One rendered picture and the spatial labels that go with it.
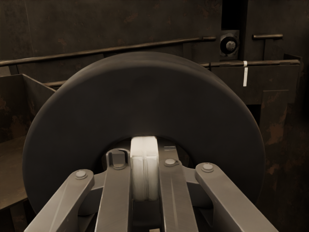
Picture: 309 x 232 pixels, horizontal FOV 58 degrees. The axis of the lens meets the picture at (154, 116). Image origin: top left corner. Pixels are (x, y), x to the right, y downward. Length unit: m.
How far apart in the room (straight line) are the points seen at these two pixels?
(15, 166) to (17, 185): 0.06
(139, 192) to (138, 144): 0.03
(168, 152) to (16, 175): 0.31
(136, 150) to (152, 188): 0.02
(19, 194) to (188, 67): 0.30
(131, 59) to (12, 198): 0.28
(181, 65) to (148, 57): 0.02
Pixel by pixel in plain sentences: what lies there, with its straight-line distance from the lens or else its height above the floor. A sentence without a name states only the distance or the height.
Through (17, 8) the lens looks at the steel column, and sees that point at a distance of 3.38.
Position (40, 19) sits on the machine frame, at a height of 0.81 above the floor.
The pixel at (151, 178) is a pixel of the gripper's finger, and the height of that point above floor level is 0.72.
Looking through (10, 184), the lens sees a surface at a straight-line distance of 0.43.
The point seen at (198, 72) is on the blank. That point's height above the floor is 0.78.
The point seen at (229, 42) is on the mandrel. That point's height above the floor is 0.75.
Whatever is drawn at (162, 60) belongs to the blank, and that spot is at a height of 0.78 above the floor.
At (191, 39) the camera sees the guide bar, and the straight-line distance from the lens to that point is 0.68.
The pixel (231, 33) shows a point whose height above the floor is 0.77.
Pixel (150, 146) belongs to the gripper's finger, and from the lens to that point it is 0.16.
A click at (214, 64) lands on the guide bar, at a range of 0.62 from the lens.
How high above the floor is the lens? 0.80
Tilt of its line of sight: 19 degrees down
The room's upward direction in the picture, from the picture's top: 2 degrees counter-clockwise
